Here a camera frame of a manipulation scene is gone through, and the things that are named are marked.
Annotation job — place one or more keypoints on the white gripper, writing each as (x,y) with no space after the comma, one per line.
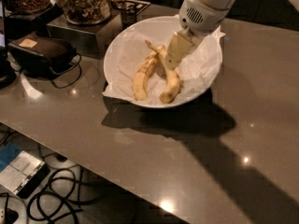
(202,19)

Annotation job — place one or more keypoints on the yellow banana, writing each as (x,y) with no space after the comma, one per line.
(172,86)
(142,76)

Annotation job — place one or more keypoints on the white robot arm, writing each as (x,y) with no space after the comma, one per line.
(223,4)

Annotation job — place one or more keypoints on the white bowl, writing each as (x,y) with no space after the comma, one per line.
(124,53)

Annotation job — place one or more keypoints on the white paper napkin liner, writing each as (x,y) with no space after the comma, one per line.
(199,69)

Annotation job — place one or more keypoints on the dark tray with items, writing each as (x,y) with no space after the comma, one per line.
(131,8)

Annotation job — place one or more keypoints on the dark metal jar stand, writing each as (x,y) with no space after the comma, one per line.
(89,40)

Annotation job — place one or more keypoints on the glass jar of granola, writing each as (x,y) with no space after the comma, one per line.
(86,12)

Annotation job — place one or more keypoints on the black pouch with label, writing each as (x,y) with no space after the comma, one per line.
(41,56)

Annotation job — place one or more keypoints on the grey box on floor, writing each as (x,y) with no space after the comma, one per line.
(22,173)

